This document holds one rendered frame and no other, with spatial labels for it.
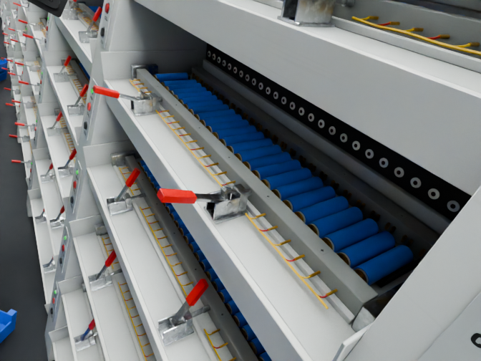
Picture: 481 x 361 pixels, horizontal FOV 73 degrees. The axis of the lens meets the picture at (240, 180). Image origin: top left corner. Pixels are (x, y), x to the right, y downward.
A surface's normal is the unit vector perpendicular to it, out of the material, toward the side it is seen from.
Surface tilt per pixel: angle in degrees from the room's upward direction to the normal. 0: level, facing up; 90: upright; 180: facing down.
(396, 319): 90
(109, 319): 17
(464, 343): 90
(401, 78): 106
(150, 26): 90
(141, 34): 90
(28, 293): 0
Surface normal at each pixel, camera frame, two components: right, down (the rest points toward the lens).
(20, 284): 0.36, -0.84
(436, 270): -0.78, -0.03
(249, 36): -0.85, 0.21
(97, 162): 0.52, 0.54
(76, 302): 0.12, -0.81
